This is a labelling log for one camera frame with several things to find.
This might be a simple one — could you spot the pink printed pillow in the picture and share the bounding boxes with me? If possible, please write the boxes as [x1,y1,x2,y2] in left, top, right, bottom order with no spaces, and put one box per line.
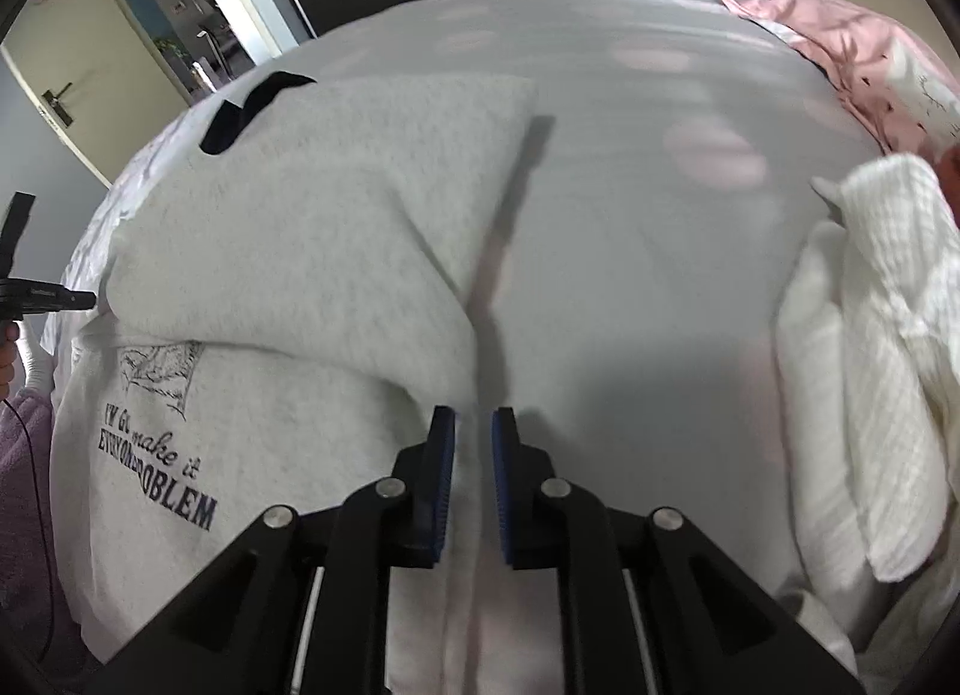
[718,0,960,164]

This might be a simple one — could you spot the metal door handle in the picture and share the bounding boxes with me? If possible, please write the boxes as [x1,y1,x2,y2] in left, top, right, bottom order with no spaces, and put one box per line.
[41,80,77,128]

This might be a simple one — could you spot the grey printed sweatshirt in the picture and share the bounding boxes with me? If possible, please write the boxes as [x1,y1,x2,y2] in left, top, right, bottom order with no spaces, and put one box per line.
[52,73,541,695]

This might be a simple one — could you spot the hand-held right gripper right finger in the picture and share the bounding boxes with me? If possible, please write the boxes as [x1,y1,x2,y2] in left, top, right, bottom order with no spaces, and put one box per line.
[491,406,863,695]

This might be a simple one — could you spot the white crinkled garment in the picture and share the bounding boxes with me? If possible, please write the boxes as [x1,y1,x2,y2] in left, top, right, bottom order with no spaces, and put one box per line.
[776,151,960,673]

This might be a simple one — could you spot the purple fuzzy robe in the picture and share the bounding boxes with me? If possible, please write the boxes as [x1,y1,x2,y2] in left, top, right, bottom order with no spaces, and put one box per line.
[0,391,98,673]

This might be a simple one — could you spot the beige door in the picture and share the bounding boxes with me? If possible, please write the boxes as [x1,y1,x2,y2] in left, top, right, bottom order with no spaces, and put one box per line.
[0,0,151,190]

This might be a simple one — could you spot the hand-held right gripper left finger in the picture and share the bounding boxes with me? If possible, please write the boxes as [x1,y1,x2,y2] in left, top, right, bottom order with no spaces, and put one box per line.
[97,406,458,695]

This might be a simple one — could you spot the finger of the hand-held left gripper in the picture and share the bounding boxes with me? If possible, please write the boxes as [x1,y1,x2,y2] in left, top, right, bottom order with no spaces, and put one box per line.
[0,279,98,319]
[0,191,37,284]

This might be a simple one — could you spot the grey polka dot bedsheet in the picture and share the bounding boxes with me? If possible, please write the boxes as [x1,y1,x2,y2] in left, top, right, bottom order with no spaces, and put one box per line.
[41,0,960,666]

